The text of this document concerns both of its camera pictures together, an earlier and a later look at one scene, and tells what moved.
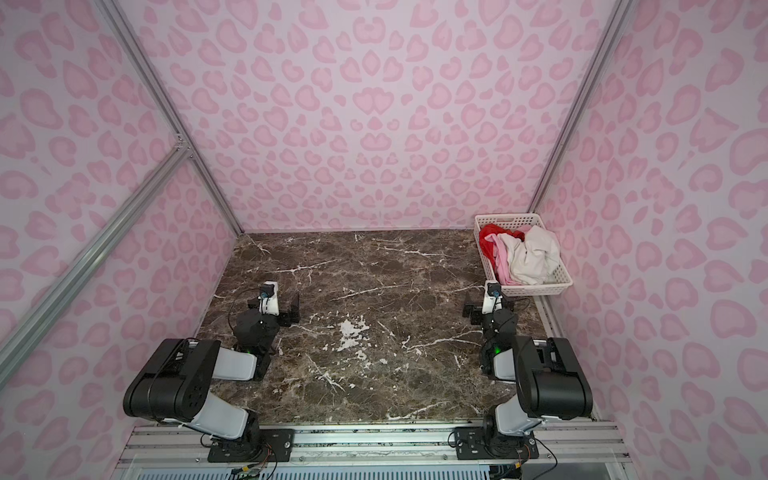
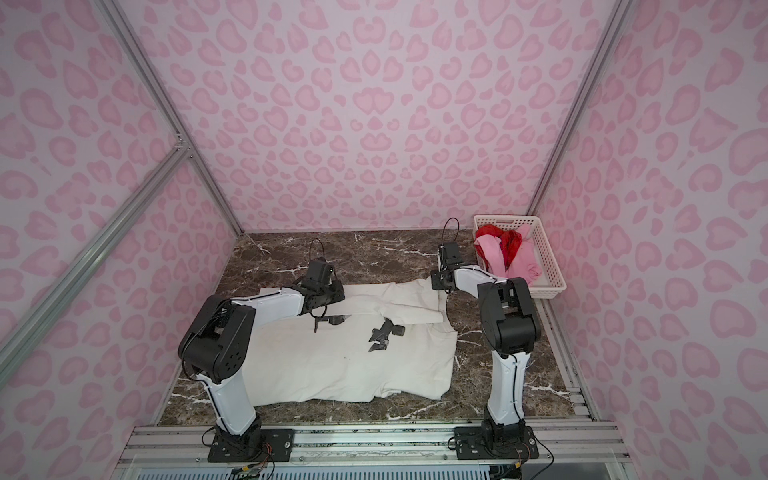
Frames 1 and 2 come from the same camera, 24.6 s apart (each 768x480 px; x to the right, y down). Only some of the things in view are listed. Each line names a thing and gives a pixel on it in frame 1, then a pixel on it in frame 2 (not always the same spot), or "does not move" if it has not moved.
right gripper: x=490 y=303 -> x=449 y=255
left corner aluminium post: x=165 y=99 does not move
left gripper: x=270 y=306 -> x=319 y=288
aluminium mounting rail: x=560 y=447 does not move
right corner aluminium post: x=611 y=37 does not move
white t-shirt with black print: x=532 y=258 -> x=375 y=341
